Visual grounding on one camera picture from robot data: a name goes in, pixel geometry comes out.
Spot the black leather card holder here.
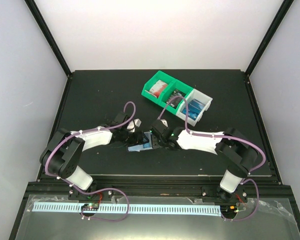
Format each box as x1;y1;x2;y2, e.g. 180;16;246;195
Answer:
127;131;162;152

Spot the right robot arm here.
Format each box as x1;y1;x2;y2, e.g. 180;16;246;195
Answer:
150;120;258;203

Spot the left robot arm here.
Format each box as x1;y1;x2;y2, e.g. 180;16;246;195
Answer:
39;112;150;200

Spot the black vip card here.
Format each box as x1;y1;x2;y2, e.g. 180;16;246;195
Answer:
166;89;186;109

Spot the red white card stack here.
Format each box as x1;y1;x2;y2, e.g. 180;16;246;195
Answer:
149;80;168;98

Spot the white bin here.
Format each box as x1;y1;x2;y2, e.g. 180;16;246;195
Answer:
185;89;213;127

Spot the green bin middle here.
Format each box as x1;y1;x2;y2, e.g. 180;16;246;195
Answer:
158;80;194;115

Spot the green bin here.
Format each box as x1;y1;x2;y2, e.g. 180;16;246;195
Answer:
141;70;177;105
158;80;194;115

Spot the green bin left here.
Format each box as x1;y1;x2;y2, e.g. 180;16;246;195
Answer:
141;70;177;105

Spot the left circuit board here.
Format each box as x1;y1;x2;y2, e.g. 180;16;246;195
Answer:
80;203;100;213

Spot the circuit board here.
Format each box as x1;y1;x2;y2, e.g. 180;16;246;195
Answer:
220;203;247;216
80;203;100;213

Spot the right circuit board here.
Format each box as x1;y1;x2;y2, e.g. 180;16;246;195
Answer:
220;203;247;216

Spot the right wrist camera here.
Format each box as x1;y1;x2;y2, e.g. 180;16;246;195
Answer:
160;119;168;127

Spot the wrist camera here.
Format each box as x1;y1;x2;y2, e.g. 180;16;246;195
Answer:
126;118;142;133
160;119;168;127

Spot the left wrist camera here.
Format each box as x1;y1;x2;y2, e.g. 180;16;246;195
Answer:
126;118;142;133

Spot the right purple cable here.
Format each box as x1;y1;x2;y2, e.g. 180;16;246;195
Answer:
156;96;267;223

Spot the white slotted cable duct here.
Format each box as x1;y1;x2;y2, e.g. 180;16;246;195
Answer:
32;202;222;217

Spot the black aluminium frame rail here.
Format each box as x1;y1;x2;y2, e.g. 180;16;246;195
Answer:
23;175;295;201

